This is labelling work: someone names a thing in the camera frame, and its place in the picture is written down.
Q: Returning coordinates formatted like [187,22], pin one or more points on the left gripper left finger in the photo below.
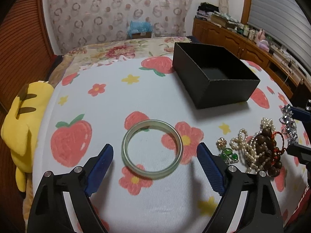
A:
[49,213]

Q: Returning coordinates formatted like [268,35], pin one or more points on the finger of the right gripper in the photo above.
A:
[300,114]
[303,153]

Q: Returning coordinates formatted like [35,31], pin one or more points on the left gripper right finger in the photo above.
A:
[261,212]

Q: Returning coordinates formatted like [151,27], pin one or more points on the silver rhinestone hair clip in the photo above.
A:
[290,128]

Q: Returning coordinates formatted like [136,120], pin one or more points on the green jade bangle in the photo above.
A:
[147,124]

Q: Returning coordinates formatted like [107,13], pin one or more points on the black open jewelry box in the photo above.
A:
[212,75]

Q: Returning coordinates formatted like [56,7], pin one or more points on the green gem brooch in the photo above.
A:
[226,153]

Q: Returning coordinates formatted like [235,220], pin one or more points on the yellow plush toy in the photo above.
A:
[21,126]

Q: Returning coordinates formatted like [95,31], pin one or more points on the wooden sideboard cabinet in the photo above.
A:
[209,33]

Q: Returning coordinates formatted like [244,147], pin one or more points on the grey window blind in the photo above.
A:
[284,21]

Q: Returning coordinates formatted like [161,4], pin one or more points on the stack of folded clothes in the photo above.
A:
[206,10]

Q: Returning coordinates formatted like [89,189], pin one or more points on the floral bed blanket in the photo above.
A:
[95,55]

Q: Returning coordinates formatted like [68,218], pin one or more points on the brown louvered wardrobe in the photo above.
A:
[26,52]

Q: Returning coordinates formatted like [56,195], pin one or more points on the blue tissue cardboard box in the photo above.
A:
[138,30]

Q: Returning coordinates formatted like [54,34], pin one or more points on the pink circle pattern curtain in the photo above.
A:
[77,23]

